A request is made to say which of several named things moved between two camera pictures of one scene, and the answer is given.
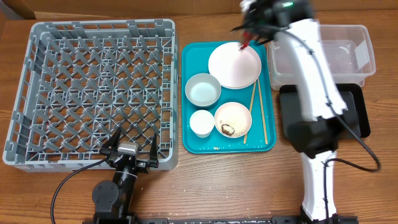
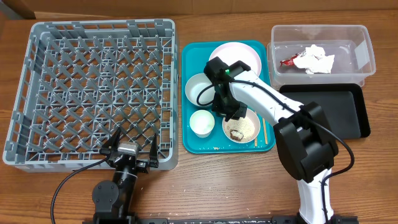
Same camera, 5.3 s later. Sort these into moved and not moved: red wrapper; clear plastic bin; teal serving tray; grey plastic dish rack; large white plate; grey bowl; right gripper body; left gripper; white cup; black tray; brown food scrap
Moved: red wrapper; brown food scrap; right gripper body
Not moved: grey bowl; grey plastic dish rack; white cup; teal serving tray; black tray; large white plate; left gripper; clear plastic bin
